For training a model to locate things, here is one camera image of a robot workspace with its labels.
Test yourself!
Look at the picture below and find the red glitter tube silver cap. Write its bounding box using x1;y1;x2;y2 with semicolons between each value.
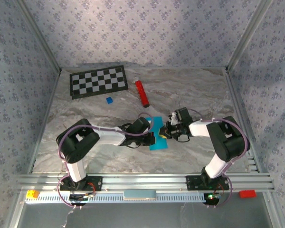
134;76;151;108

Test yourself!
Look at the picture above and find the black white checkerboard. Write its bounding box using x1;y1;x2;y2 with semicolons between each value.
69;65;129;100

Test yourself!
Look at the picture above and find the controller board with green light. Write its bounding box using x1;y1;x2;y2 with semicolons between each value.
203;192;221;205

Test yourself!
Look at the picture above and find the black controller board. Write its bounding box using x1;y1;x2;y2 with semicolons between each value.
69;193;96;206

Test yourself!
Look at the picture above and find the red toy brick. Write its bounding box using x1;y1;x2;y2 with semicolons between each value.
239;190;257;199

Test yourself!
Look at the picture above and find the yellow toy brick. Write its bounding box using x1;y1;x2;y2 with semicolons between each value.
26;190;40;200

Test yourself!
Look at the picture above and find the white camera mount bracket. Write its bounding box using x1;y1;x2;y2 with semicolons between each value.
168;112;179;126

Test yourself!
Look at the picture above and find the aluminium cross rail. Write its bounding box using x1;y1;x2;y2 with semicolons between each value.
16;173;276;193

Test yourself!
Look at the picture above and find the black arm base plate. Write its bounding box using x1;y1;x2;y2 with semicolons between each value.
185;175;229;191
58;175;104;192

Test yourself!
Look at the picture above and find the white slotted cable duct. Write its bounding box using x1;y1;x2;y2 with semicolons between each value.
25;190;206;204

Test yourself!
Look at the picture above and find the aluminium side rail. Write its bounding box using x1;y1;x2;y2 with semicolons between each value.
224;68;285;228
8;68;62;228

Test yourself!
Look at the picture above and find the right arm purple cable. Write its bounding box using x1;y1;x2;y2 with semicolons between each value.
187;108;250;209

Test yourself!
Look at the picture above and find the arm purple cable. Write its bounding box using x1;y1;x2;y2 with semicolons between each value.
57;113;155;209
187;108;250;209

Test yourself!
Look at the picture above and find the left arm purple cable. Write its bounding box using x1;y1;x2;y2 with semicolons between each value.
57;113;155;209

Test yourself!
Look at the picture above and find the aluminium corner post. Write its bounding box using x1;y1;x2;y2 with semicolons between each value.
14;0;63;73
226;0;275;73

